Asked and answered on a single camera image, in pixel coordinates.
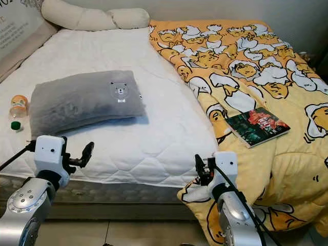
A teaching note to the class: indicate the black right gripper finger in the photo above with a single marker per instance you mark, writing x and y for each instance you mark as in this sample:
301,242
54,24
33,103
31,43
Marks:
199,165

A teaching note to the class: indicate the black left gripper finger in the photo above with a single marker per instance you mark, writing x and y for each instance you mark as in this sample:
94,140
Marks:
88,150

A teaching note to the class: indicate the grey bear pillow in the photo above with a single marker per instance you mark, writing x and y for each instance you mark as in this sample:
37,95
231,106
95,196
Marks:
82,102

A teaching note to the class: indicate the dark green red book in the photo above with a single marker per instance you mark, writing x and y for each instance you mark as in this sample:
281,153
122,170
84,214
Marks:
256,128

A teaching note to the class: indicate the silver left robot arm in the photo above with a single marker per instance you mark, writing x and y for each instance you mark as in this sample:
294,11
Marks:
25,210

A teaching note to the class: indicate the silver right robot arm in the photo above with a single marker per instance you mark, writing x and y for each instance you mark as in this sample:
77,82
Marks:
236,220

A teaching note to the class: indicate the white quilted mattress pad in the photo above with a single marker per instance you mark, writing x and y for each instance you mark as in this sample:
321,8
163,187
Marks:
164,148

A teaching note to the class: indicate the grey quilted mattress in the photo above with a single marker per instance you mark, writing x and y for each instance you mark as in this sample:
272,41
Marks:
123,193

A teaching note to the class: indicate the beige bed base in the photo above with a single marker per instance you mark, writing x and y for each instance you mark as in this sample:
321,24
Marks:
133,211

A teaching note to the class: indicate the orange drink bottle green cap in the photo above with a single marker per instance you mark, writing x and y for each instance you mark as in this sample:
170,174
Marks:
19,109

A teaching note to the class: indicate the yellow cartoon print blanket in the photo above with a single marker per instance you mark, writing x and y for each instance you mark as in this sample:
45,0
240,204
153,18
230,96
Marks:
246,66

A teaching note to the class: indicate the beige padded bed edge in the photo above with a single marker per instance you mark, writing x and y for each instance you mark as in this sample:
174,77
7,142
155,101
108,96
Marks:
31,54

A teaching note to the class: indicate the cream long bolster pillow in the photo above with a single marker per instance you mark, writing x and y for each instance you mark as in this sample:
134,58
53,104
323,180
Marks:
77,17

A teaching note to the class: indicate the white printed headboard cushion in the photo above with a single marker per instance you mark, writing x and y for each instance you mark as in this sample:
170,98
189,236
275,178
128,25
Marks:
18,25

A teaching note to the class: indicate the dark wooden cabinet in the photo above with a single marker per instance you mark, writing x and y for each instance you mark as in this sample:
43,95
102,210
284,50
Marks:
323,61

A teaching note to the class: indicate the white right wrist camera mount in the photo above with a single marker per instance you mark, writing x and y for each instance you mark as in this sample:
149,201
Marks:
228,166

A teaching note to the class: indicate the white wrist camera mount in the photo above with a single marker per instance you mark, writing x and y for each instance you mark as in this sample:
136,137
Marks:
228,166
48,154

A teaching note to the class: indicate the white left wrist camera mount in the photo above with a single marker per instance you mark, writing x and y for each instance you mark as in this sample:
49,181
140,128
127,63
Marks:
48,154

